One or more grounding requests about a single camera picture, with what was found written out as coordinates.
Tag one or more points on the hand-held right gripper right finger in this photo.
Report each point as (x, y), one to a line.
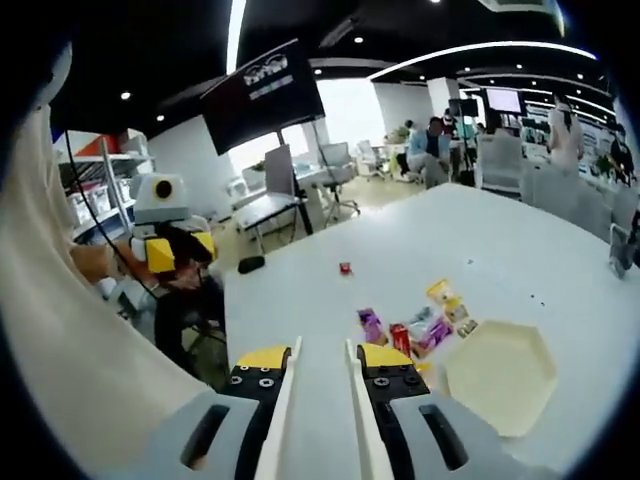
(395, 382)

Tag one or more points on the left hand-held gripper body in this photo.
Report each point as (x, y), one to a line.
(150, 205)

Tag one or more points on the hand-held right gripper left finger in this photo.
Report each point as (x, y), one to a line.
(250, 385)

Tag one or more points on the red food bar packet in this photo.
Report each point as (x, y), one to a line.
(400, 340)

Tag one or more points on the large purple food packet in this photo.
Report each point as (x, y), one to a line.
(435, 332)

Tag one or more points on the small purple food packet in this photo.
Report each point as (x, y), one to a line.
(370, 322)

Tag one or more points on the clear food packet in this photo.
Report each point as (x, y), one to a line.
(420, 315)

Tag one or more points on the gold food candy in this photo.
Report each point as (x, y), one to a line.
(468, 330)

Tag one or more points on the yellow food packet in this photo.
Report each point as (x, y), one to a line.
(445, 300)

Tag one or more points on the cream hexagonal container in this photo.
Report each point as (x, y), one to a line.
(500, 380)

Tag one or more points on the red food candy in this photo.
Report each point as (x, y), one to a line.
(346, 268)

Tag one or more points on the person's left hand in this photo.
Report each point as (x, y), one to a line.
(182, 277)

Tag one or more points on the white storage shelf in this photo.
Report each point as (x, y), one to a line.
(115, 195)

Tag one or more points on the black oval case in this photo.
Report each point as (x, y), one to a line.
(250, 265)

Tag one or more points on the grey side desk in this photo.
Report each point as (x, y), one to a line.
(270, 207)

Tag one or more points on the grey monitor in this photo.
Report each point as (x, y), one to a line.
(279, 170)

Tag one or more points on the person's beige shirt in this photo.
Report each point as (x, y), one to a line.
(75, 325)

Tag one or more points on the black screen stand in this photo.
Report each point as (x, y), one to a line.
(300, 190)

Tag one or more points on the large black screen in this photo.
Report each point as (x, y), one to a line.
(260, 100)

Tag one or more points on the grey office chair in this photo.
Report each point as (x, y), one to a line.
(337, 160)
(370, 155)

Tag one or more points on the white worn chest device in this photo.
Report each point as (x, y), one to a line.
(61, 70)

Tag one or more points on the curved ceiling light strip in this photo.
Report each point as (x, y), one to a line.
(475, 50)
(235, 35)

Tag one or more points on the green potted plant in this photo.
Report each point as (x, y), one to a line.
(397, 135)
(606, 165)

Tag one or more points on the white mesh office chair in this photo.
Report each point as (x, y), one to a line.
(500, 160)

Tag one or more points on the frosted desk partition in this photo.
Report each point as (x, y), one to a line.
(565, 200)

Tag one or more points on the grey crumpled cloth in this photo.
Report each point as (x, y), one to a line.
(625, 245)

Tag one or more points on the black tripod stand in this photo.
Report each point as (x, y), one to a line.
(462, 110)

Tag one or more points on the bright pink-white monitor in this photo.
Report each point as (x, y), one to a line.
(502, 100)

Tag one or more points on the ceiling air conditioner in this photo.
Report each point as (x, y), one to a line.
(515, 4)

